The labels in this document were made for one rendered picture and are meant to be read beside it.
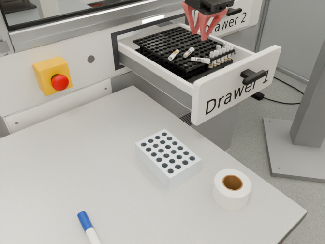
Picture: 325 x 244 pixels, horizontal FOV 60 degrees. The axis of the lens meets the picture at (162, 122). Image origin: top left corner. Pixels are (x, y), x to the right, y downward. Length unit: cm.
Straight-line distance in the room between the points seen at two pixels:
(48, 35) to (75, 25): 7
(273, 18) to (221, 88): 210
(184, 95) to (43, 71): 33
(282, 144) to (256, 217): 132
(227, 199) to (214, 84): 23
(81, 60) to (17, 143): 26
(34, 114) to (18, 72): 12
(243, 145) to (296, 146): 31
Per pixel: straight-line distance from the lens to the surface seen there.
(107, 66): 84
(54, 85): 71
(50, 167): 67
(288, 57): 268
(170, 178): 55
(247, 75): 66
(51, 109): 82
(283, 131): 196
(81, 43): 78
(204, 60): 71
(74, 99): 83
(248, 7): 119
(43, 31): 73
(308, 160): 183
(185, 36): 86
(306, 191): 171
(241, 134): 192
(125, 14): 83
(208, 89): 60
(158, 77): 70
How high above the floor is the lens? 122
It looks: 39 degrees down
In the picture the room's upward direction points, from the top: straight up
